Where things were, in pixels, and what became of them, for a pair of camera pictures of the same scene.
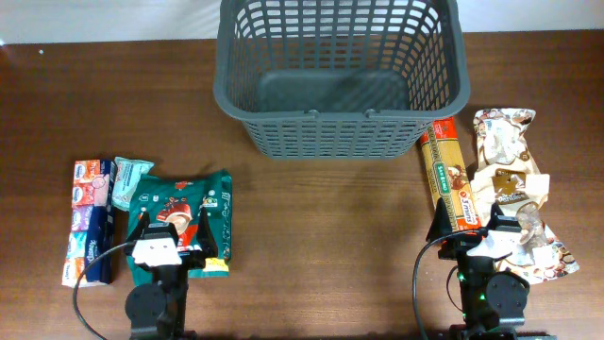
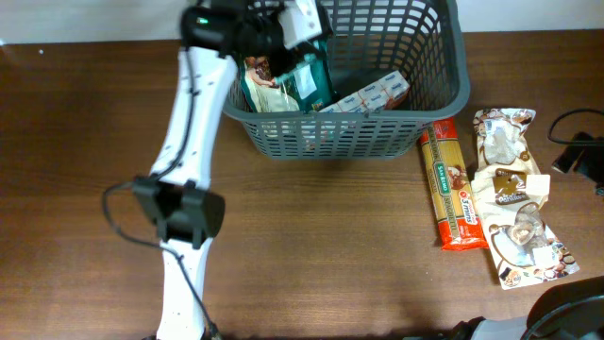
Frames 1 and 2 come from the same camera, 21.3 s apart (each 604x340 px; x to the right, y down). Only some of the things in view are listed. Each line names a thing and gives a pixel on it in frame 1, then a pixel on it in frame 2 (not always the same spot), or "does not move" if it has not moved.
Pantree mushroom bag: [536, 256] does not move
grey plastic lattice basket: [340, 79] does not move
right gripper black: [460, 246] → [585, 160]
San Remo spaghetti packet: [448, 174] does not move
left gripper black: [192, 258] → [278, 61]
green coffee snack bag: [163, 218] → [309, 87]
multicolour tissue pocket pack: [92, 223] → [376, 97]
